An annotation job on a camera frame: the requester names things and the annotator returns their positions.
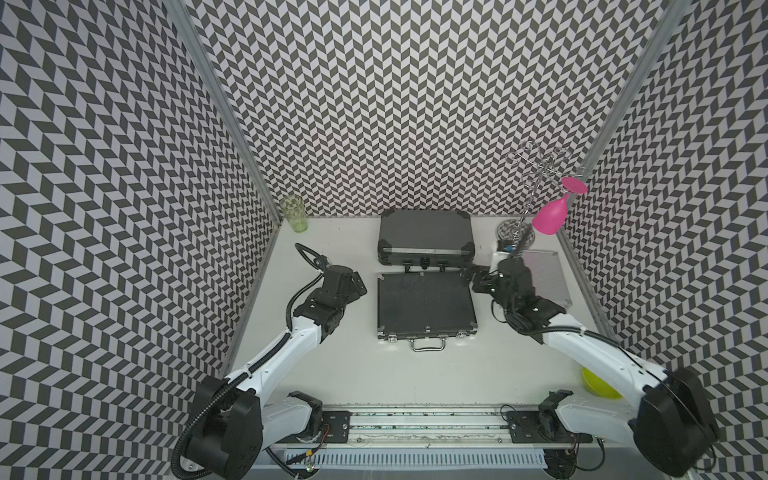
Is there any silver aluminium poker case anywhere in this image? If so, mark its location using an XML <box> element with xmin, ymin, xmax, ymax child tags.
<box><xmin>521</xmin><ymin>249</ymin><xmax>573</xmax><ymax>310</ymax></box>

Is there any black poker case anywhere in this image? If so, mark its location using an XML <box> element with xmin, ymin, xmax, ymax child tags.
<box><xmin>377</xmin><ymin>209</ymin><xmax>476</xmax><ymax>269</ymax></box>
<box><xmin>377</xmin><ymin>271</ymin><xmax>478</xmax><ymax>352</ymax></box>

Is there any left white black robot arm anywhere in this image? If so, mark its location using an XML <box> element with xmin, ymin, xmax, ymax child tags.
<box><xmin>170</xmin><ymin>244</ymin><xmax>367</xmax><ymax>479</ymax></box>

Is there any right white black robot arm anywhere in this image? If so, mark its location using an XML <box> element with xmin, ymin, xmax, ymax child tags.
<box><xmin>462</xmin><ymin>251</ymin><xmax>719</xmax><ymax>477</ymax></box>

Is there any pink plastic wine glass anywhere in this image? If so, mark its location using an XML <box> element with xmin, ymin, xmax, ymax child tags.
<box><xmin>532</xmin><ymin>177</ymin><xmax>588</xmax><ymax>235</ymax></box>

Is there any yellow-green plastic ball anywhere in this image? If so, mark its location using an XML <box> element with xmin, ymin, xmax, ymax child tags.
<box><xmin>581</xmin><ymin>368</ymin><xmax>622</xmax><ymax>400</ymax></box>

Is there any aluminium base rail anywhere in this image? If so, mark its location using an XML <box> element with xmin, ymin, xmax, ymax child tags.
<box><xmin>179</xmin><ymin>404</ymin><xmax>685</xmax><ymax>451</ymax></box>

